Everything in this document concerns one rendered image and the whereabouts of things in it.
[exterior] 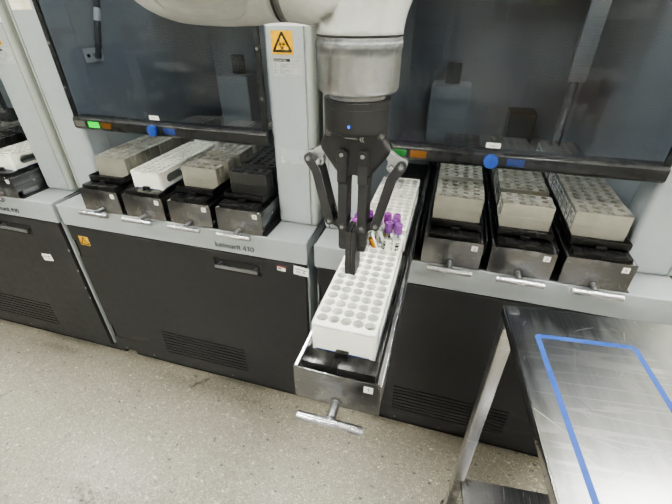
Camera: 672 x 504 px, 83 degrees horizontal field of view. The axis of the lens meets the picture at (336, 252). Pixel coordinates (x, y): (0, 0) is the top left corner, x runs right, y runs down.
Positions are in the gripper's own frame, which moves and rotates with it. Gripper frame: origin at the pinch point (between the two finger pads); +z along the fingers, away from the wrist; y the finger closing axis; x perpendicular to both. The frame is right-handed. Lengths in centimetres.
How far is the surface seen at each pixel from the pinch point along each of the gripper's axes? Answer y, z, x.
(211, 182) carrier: 52, 13, -43
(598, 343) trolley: -37.7, 15.3, -7.8
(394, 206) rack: -0.8, 11.1, -38.0
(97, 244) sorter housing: 94, 37, -36
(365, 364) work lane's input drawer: -3.9, 15.8, 6.1
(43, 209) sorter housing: 111, 27, -36
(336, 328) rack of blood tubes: 0.9, 11.0, 4.9
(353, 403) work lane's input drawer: -2.9, 22.1, 8.6
